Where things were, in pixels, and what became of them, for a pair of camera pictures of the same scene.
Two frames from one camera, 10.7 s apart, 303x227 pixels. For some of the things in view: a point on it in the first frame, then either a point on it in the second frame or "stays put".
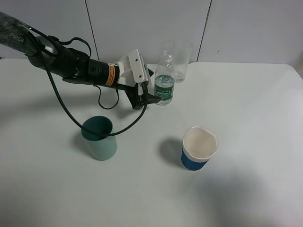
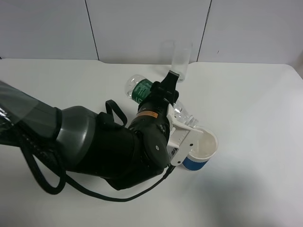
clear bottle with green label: (164, 80) → (138, 88)
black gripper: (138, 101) → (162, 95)
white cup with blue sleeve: (200, 144) stays put
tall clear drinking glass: (182, 55) stays put
